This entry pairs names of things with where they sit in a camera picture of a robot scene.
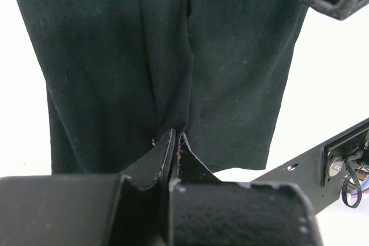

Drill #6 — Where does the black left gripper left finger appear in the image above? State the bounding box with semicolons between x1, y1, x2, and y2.
118;128;176;191

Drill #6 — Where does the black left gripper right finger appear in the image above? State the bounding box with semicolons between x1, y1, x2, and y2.
172;132;221;184

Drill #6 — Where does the black t shirt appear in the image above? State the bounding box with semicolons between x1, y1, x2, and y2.
17;0;307;173

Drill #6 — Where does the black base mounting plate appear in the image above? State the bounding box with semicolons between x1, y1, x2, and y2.
255;119;368;212

